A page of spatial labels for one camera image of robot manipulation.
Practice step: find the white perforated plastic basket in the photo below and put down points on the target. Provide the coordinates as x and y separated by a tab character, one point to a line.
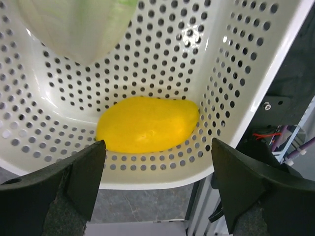
220	54

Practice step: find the green lettuce head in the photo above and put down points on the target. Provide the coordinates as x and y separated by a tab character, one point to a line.
81	30

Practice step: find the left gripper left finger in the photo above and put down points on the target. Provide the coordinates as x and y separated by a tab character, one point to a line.
57	200

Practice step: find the yellow lemon fruit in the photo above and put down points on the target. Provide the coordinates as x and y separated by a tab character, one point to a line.
144	124

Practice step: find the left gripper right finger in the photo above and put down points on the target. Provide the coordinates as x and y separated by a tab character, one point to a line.
260	196

